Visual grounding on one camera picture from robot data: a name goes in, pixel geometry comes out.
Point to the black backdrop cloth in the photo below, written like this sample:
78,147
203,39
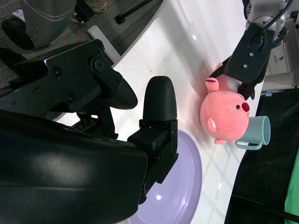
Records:
261,168

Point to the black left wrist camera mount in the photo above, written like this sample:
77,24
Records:
250,51

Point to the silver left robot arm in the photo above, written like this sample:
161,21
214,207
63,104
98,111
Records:
264,9

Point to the black tripod leg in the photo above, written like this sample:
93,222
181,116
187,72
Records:
130,11

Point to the green cloth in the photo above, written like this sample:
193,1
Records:
293,200

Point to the teal plastic mug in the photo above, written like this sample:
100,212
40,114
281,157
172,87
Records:
257,130

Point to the purple plastic plate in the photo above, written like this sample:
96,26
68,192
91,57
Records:
175,198

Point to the pink plush beaver doll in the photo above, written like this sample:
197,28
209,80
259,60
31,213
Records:
222,112

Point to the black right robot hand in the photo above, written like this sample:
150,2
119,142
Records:
70,163

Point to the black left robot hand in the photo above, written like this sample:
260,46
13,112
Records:
247,91

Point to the white table leg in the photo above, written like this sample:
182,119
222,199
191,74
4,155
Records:
105,42

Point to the white cabinet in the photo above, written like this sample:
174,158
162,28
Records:
282,60

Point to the grey round bin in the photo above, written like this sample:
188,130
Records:
44,18

